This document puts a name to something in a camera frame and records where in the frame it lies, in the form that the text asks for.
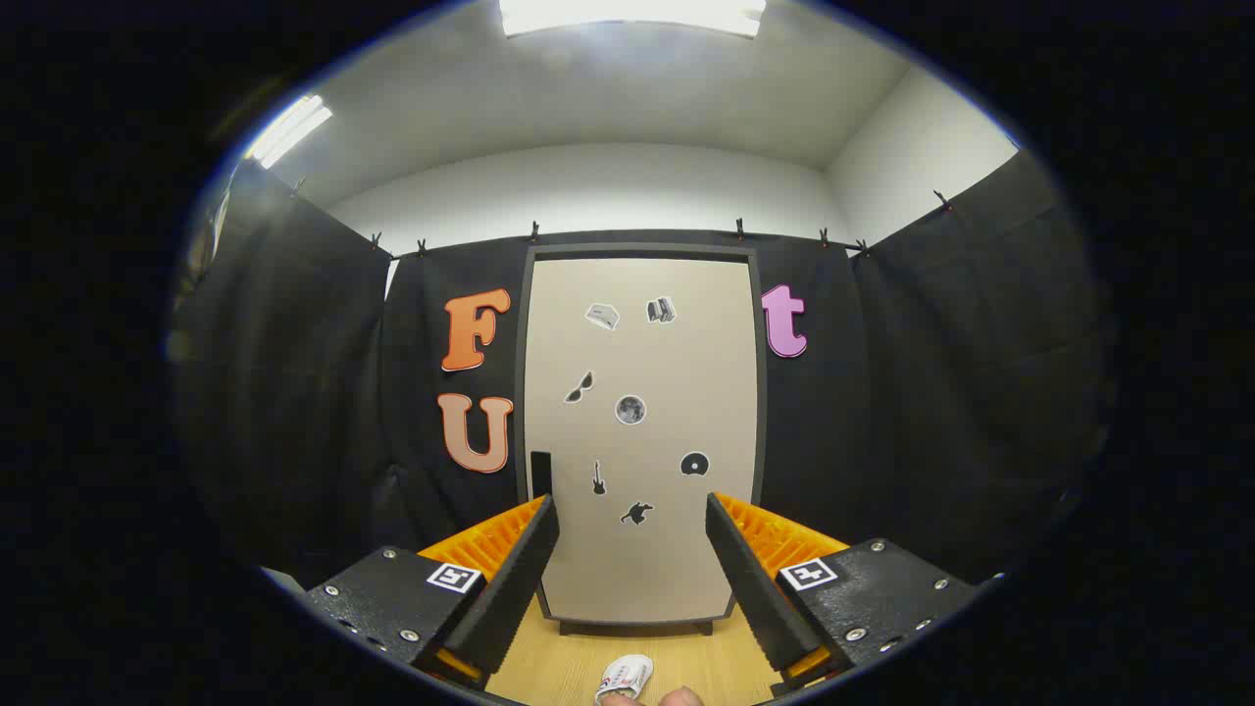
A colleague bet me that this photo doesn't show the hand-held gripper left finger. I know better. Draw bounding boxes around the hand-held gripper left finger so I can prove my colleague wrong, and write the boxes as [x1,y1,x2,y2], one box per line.
[304,493,560,690]

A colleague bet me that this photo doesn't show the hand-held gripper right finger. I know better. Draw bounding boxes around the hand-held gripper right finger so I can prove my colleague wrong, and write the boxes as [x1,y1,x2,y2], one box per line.
[705,491,981,699]

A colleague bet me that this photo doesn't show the beige shoe cabinet door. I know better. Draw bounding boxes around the beige shoe cabinet door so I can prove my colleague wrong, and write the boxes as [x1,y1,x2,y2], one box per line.
[525,258,758,624]

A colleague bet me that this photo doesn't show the dark grey shoe cabinet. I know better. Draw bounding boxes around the dark grey shoe cabinet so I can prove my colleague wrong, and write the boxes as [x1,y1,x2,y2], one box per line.
[515,243,768,636]

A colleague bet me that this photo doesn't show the black backdrop cloth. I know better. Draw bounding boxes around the black backdrop cloth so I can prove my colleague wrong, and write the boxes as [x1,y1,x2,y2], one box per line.
[172,147,1114,589]

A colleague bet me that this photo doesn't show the row of black cloth clips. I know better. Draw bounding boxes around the row of black cloth clips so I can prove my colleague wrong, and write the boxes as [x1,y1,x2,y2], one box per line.
[289,176,957,258]

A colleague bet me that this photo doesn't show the ceiling light panel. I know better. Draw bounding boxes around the ceiling light panel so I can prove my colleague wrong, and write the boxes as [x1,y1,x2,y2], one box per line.
[498,0,768,40]
[243,95,332,170]

